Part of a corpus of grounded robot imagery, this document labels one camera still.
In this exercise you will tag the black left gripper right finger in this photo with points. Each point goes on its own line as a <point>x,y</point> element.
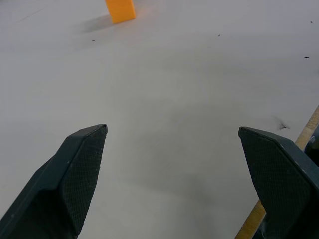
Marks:
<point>281,179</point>

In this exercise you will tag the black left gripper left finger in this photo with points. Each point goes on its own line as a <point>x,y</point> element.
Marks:
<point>57,184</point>

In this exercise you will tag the dark rounded robot part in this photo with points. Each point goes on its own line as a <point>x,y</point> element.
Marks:
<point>313,147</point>

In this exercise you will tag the yellow block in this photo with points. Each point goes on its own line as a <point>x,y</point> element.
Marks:
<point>120,10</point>

